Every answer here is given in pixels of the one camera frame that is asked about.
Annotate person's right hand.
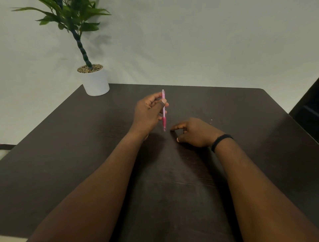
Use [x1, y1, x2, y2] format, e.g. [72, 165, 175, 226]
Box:
[170, 117, 225, 148]

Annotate person's left hand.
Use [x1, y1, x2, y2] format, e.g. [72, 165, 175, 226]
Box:
[129, 91, 169, 138]

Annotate pink pen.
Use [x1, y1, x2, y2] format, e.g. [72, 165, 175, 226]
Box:
[161, 89, 167, 132]

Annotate person's left forearm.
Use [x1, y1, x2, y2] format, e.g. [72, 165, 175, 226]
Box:
[27, 132, 149, 242]

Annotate person's right forearm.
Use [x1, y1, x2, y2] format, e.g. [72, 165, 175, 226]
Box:
[214, 138, 319, 242]

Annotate black wristband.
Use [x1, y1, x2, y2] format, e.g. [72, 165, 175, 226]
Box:
[211, 134, 234, 153]

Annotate white plant pot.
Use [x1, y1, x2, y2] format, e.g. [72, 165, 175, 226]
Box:
[76, 64, 110, 97]

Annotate green potted plant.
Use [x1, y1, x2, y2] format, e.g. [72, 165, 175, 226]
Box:
[11, 0, 112, 70]

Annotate black furniture piece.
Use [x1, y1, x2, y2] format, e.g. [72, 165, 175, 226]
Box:
[288, 77, 319, 145]

